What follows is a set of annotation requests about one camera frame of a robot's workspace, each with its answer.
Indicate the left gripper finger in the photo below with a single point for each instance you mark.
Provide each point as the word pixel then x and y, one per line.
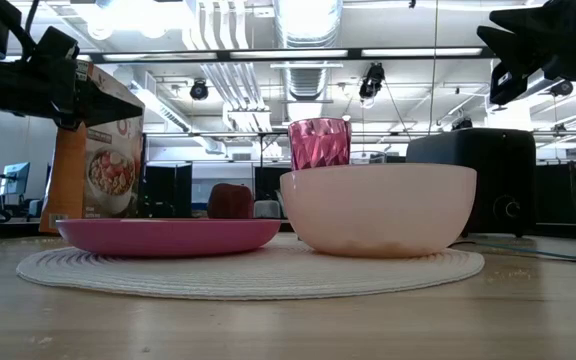
pixel 108 107

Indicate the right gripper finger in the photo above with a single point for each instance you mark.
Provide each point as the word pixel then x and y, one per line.
pixel 518 52
pixel 520 19

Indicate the pumpkin cereal box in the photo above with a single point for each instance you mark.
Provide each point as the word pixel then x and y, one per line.
pixel 68 175

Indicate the pink plastic plate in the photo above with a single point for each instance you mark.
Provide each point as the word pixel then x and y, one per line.
pixel 168 237

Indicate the dark red food piece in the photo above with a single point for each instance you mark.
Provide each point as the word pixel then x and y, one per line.
pixel 230 200

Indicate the pale pink bowl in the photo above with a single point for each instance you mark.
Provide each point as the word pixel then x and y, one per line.
pixel 378 210

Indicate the pink faceted cup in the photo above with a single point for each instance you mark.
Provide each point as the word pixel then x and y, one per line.
pixel 318 145

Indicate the white round woven placemat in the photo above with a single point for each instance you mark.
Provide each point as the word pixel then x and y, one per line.
pixel 248 280

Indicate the black ceiling spotlight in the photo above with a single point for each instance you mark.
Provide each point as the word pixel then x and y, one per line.
pixel 562 88
pixel 199 90

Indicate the small black ceiling fixture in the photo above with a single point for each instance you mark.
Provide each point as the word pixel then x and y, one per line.
pixel 463 123

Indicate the computer monitor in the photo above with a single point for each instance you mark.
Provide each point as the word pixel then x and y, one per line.
pixel 18 177

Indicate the black partition screen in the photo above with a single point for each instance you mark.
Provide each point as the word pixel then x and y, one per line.
pixel 168 192

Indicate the black toaster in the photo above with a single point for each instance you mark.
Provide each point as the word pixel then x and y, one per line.
pixel 498 170

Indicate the black overhead beam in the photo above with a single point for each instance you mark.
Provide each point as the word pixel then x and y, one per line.
pixel 355 52

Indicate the grey chair back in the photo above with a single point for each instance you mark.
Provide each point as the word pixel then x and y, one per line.
pixel 268 209

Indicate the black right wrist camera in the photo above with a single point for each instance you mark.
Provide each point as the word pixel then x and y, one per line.
pixel 505 87

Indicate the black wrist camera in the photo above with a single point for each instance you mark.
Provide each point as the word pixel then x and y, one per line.
pixel 505 87
pixel 58 47

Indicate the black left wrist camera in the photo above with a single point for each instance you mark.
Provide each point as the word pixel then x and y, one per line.
pixel 58 47

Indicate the black hanging ceiling camera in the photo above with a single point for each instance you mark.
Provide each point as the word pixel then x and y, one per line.
pixel 372 80

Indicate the silver ceiling duct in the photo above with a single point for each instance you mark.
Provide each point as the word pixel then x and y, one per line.
pixel 308 80

